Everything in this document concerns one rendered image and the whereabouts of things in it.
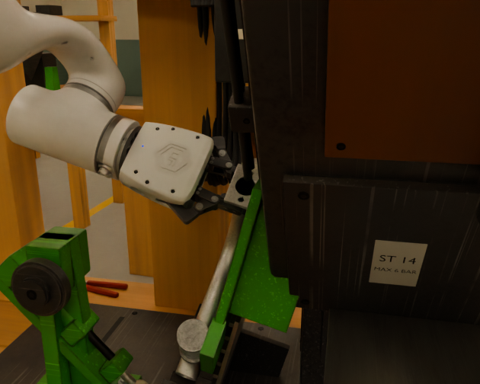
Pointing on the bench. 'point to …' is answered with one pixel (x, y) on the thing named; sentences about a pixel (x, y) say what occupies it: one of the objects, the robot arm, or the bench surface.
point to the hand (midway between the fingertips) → (240, 192)
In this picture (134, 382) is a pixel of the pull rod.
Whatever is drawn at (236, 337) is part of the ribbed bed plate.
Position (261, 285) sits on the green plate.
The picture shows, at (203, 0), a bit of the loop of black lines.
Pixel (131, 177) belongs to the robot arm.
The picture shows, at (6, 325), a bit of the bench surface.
